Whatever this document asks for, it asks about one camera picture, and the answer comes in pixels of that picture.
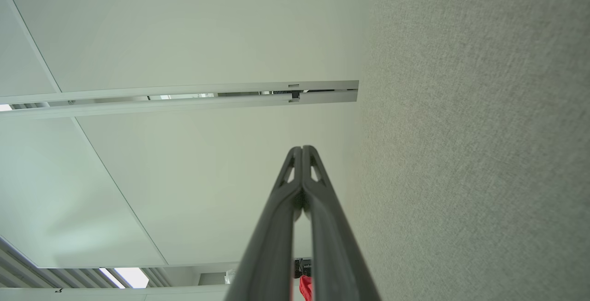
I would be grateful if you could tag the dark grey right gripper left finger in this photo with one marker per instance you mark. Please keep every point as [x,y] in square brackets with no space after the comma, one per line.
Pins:
[272,245]

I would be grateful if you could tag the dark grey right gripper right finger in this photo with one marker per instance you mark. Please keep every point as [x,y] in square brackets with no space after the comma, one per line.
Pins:
[334,255]

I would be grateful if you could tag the red Bulls shorts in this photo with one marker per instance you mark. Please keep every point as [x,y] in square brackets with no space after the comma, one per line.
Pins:
[305,288]

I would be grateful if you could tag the ceiling light panel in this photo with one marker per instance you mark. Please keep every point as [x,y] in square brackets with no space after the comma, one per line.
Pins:
[133,277]

